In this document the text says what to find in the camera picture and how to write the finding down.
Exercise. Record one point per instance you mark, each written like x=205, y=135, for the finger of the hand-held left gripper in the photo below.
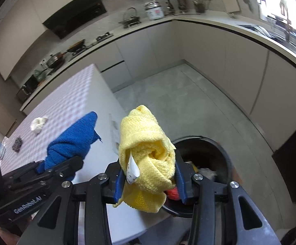
x=25, y=172
x=66, y=168

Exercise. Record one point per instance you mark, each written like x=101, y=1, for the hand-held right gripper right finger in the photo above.
x=181, y=183

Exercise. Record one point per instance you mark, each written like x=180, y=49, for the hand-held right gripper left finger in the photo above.
x=118, y=186

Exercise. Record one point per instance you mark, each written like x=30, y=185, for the blue cloth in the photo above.
x=71, y=140

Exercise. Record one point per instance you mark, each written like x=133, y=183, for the black trash bin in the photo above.
x=206, y=150

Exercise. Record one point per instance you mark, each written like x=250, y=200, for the yellow cloth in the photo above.
x=142, y=137

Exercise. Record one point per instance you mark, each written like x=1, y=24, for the steel wool scourer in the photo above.
x=17, y=144

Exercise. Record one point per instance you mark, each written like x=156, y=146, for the white crumpled tissue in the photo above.
x=38, y=125

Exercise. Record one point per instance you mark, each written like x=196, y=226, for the black toaster oven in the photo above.
x=26, y=88

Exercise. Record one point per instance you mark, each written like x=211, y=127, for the green ceramic vase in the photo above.
x=40, y=74

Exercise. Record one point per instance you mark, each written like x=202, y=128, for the wok with glass lid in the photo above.
x=54, y=60

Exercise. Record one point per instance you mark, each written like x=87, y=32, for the black frying pan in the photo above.
x=76, y=46

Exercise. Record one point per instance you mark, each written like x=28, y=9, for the black gas stove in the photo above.
x=104, y=37

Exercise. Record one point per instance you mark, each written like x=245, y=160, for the beige lower cabinets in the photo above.
x=148, y=51

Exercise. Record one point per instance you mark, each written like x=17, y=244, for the black range hood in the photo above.
x=73, y=15

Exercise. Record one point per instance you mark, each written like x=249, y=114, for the kitchen counter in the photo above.
x=209, y=20

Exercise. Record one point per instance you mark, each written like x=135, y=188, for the kitchen sink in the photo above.
x=255, y=30

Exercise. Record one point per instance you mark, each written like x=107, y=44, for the white rice cooker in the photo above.
x=153, y=11

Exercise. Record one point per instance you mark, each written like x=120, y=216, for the dark utensil holder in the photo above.
x=199, y=6

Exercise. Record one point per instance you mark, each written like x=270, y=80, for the metal utensil rack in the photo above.
x=178, y=3

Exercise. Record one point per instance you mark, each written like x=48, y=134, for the window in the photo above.
x=278, y=0

